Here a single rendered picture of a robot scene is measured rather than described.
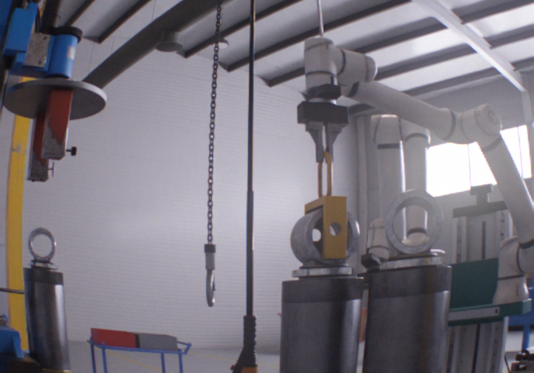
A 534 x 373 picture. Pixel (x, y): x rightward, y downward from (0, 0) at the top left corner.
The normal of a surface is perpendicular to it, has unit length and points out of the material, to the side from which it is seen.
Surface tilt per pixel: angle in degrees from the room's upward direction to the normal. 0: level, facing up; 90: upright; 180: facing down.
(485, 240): 90
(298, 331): 90
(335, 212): 90
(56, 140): 90
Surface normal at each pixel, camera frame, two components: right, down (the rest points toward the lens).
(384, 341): -0.68, -0.14
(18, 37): 0.60, -0.14
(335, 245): 0.25, -0.18
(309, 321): -0.35, -0.18
